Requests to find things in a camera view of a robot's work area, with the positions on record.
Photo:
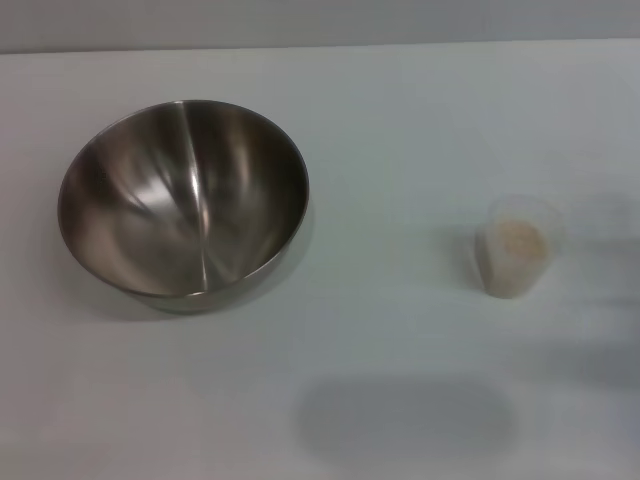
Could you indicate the stainless steel mixing bowl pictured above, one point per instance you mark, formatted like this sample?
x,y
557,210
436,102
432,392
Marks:
x,y
180,210

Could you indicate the white rice grains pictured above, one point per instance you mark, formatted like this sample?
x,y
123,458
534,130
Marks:
x,y
517,245

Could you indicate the clear plastic measuring cup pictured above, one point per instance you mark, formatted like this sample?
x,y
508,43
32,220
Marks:
x,y
487,270

